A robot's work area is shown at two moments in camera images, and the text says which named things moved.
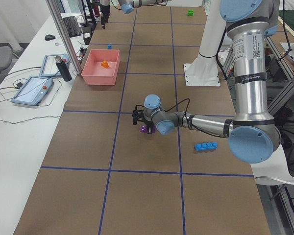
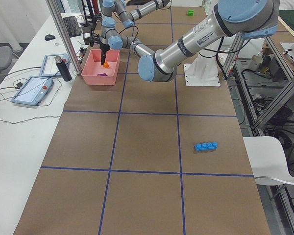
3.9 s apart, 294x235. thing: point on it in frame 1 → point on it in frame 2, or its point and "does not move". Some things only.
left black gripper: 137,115 → 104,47
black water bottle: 62,68 does not move
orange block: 105,64 does not move
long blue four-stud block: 205,146 does not move
